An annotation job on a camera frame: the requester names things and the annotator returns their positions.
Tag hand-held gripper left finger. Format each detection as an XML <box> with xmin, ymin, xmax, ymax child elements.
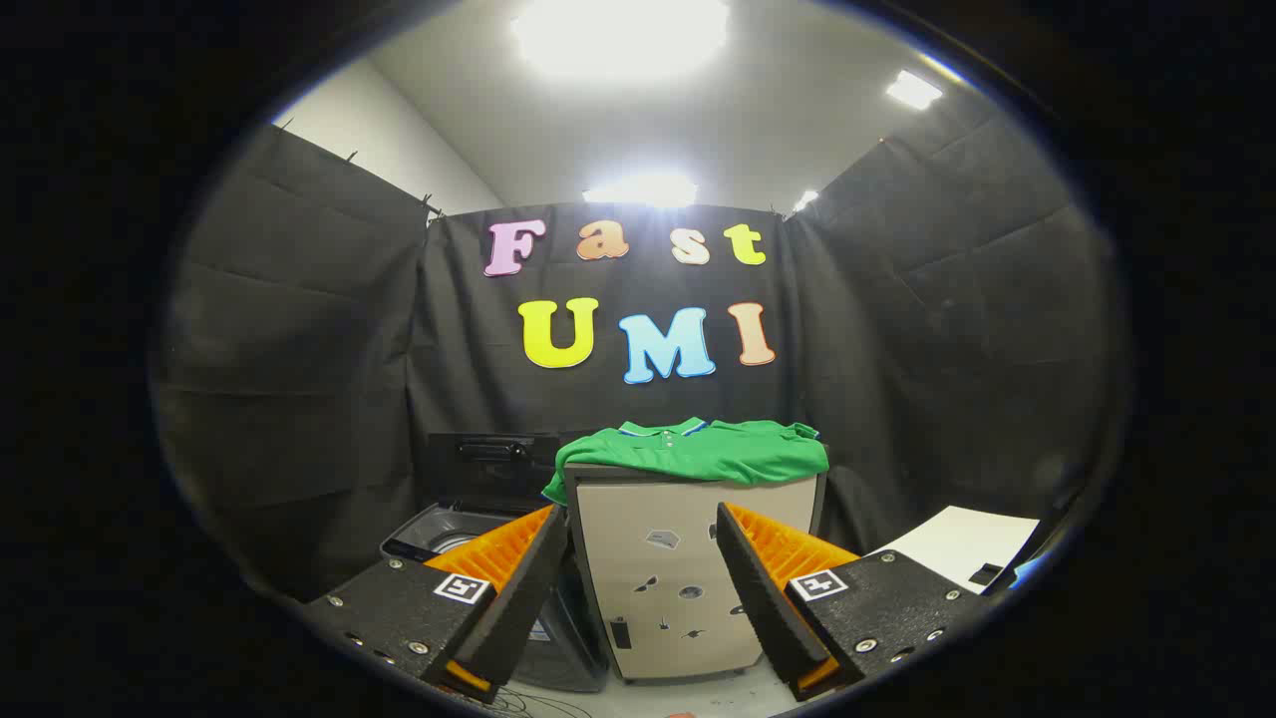
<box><xmin>304</xmin><ymin>504</ymin><xmax>569</xmax><ymax>704</ymax></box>

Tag white table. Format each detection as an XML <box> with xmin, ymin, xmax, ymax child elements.
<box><xmin>867</xmin><ymin>506</ymin><xmax>1043</xmax><ymax>594</ymax></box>

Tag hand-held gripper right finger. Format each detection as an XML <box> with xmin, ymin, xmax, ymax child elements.
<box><xmin>716</xmin><ymin>502</ymin><xmax>993</xmax><ymax>702</ymax></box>

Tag dark grey washing machine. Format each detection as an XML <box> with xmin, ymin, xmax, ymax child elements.
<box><xmin>379</xmin><ymin>502</ymin><xmax>611</xmax><ymax>694</ymax></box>

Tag green polo shirt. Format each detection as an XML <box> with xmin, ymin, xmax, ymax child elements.
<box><xmin>541</xmin><ymin>417</ymin><xmax>830</xmax><ymax>507</ymax></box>

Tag rectangular ceiling light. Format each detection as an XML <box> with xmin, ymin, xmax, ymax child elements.
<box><xmin>885</xmin><ymin>70</ymin><xmax>944</xmax><ymax>111</ymax></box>

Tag beige cabinet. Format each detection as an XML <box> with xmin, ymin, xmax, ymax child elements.
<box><xmin>564</xmin><ymin>464</ymin><xmax>828</xmax><ymax>684</ymax></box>

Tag thin floor cables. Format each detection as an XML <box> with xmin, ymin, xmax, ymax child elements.
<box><xmin>488</xmin><ymin>683</ymin><xmax>579</xmax><ymax>718</ymax></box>

